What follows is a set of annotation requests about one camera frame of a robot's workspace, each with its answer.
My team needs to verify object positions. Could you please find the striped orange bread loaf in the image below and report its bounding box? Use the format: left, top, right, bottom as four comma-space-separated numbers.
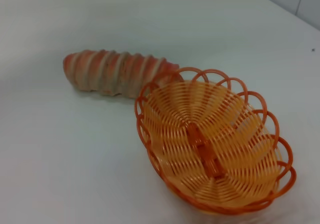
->
62, 48, 185, 100

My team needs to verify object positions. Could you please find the orange woven plastic basket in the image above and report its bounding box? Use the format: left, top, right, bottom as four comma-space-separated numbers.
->
134, 66, 298, 216

